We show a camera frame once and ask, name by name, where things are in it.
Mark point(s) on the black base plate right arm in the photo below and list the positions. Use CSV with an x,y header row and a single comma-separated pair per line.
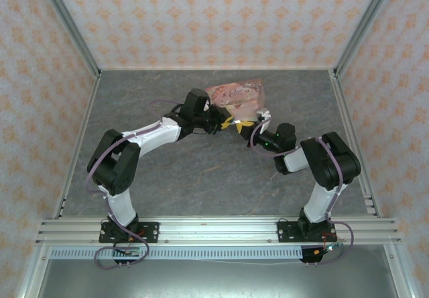
x,y
288,231

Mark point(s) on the aluminium side rail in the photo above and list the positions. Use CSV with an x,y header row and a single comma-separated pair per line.
x,y
347,124
78,144

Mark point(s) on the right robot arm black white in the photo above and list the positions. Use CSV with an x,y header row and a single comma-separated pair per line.
x,y
335,164

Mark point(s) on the small circuit board left arm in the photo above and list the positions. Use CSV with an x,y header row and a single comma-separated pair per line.
x,y
129,251

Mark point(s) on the black base plate left arm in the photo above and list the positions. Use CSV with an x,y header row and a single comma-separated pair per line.
x,y
151,231

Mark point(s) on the small circuit board right arm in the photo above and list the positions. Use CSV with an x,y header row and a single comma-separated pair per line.
x,y
333,247

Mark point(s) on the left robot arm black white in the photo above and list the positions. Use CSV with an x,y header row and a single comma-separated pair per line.
x,y
114,170

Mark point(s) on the aluminium mounting rail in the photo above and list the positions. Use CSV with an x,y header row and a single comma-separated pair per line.
x,y
218,229

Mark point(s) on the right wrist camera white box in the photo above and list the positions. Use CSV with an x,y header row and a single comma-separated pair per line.
x,y
264,114

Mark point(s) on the pink printed keepsake box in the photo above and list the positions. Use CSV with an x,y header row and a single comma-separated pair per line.
x,y
239,98

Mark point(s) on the aluminium frame post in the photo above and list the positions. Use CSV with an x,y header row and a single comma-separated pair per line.
x,y
365,26
70,26

